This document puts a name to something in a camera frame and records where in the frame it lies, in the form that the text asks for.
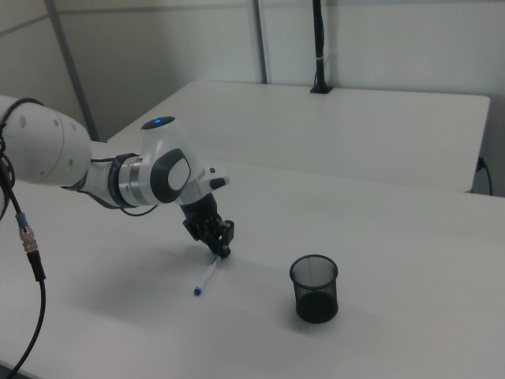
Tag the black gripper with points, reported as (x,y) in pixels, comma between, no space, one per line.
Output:
(201,217)

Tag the grey slanted partition post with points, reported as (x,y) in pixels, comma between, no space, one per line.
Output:
(73,79)

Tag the grey upright partition post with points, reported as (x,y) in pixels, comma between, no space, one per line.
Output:
(262,39)

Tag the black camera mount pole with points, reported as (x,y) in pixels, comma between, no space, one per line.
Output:
(319,43)

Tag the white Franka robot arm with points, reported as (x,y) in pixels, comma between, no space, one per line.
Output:
(47,150)

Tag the white side table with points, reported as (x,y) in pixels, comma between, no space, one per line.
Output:
(335,130)

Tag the black mesh pen cup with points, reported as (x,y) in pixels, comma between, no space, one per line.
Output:
(315,304)

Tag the blue and white marker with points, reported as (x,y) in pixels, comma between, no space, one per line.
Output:
(207,276)

